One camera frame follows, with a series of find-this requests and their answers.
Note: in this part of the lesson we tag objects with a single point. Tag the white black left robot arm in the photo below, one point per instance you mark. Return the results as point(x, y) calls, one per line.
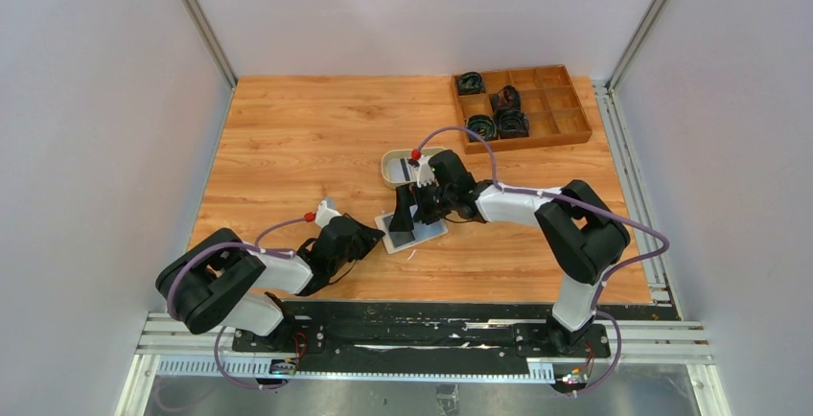
point(228, 282)

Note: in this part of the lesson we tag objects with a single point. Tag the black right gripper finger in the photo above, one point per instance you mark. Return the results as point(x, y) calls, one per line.
point(402, 219)
point(428, 211)

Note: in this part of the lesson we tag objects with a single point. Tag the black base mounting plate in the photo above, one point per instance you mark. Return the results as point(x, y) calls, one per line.
point(422, 338)

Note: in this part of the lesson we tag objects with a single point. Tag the aluminium rail frame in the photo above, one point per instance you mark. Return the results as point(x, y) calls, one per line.
point(289, 141)

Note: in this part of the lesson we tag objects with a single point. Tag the rolled green black tie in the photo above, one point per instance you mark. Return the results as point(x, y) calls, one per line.
point(481, 126)

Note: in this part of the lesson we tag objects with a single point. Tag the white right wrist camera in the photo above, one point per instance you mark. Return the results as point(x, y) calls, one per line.
point(423, 171)

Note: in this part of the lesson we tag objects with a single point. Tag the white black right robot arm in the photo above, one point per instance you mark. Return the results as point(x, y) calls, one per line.
point(578, 227)

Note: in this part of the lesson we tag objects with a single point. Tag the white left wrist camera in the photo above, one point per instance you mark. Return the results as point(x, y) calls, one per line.
point(325, 212)

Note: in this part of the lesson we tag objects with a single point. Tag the cream oval plastic tray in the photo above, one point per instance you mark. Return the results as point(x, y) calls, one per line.
point(390, 155)

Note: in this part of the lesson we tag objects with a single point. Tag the wooden compartment organizer box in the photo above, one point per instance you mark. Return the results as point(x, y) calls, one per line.
point(550, 102)

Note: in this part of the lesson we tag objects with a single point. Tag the white leather card holder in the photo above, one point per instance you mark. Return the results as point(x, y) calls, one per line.
point(396, 241)

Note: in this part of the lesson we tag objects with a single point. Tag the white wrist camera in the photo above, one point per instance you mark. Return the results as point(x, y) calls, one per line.
point(325, 212)
point(423, 171)

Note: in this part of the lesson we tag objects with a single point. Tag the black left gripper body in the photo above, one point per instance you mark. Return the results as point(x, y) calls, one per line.
point(354, 239)

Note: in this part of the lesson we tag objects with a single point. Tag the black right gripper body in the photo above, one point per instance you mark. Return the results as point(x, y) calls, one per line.
point(418, 198)

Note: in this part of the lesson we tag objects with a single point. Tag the white credit card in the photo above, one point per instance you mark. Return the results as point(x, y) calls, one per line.
point(400, 171)

